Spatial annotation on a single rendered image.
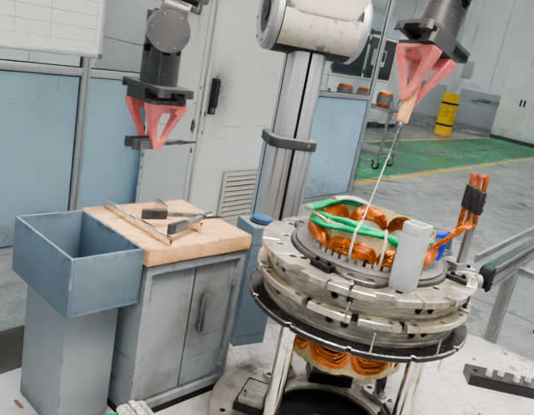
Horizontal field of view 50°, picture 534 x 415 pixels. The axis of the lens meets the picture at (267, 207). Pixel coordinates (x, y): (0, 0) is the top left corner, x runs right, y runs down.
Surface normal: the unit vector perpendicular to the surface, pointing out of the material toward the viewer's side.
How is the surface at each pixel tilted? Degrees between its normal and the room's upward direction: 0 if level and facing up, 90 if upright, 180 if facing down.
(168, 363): 90
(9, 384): 0
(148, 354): 90
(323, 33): 108
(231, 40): 90
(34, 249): 90
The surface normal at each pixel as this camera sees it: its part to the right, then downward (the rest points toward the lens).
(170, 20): 0.22, 0.32
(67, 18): 0.76, 0.31
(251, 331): 0.50, 0.33
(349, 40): 0.14, 0.63
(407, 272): -0.65, 0.10
